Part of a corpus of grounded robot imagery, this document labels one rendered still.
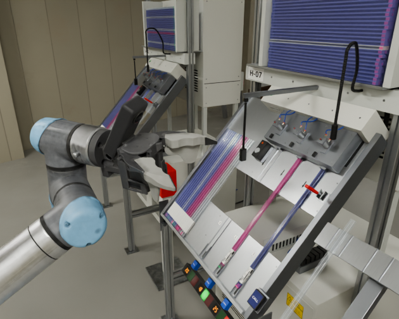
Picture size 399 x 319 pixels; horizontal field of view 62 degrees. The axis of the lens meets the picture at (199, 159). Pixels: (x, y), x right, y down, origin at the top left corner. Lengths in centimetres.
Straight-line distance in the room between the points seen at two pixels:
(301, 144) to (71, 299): 169
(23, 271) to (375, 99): 104
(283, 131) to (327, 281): 62
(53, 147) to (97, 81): 451
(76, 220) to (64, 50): 446
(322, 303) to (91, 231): 101
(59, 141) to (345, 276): 123
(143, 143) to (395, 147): 86
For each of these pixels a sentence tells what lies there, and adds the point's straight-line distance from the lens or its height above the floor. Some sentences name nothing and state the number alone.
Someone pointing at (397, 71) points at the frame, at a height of 144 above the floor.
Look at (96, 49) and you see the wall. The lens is 514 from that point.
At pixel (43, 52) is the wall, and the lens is 487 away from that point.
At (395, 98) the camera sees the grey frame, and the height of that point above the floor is 136.
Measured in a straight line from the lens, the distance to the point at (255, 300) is 110.
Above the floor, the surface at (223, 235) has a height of 81.
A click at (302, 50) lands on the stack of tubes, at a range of 135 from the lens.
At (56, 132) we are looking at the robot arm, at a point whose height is 138.
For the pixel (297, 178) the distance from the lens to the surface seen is 123.
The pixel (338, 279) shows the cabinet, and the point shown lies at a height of 62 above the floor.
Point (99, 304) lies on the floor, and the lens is 226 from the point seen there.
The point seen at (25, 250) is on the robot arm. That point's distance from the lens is 62.
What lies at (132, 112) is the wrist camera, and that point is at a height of 144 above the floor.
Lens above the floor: 157
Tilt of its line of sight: 22 degrees down
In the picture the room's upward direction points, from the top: straight up
